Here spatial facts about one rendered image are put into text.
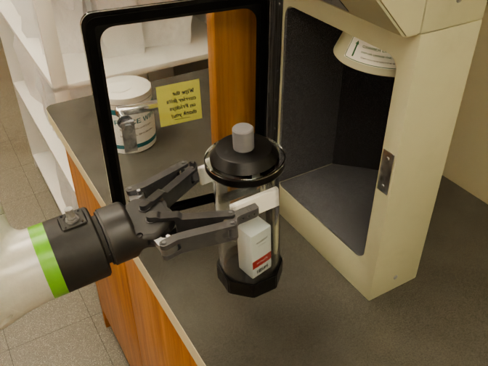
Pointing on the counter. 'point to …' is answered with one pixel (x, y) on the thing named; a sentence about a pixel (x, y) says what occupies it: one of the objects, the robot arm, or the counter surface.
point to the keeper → (385, 171)
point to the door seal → (160, 17)
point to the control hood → (388, 14)
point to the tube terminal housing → (400, 139)
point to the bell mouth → (364, 57)
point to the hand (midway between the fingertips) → (244, 183)
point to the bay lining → (327, 102)
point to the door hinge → (274, 67)
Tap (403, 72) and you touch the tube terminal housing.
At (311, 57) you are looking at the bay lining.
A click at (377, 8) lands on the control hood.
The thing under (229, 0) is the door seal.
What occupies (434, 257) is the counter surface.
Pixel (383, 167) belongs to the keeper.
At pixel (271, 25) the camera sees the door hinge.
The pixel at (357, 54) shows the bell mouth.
